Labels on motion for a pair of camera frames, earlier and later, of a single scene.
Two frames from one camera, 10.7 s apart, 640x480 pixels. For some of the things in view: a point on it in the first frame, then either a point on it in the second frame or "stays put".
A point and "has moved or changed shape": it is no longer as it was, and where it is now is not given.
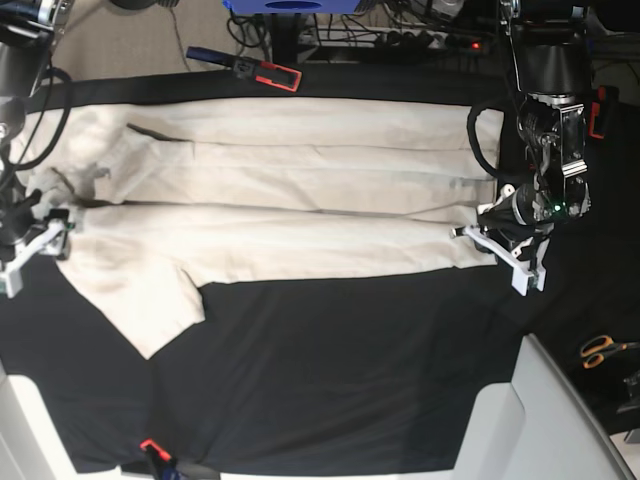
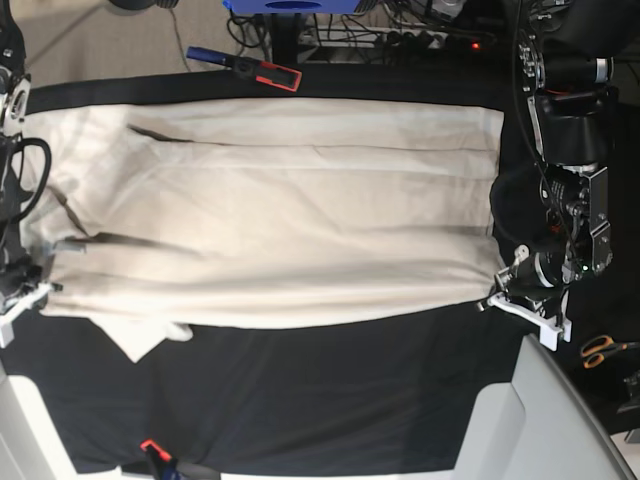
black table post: (285, 33) stays put
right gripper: (515, 219) → (532, 275)
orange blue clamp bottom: (160, 461) stays put
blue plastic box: (291, 6) stays put
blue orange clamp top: (273, 75) stays put
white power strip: (380, 37) stays put
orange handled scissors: (595, 349) stays put
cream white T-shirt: (158, 198) has moved or changed shape
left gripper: (18, 223) → (18, 277)
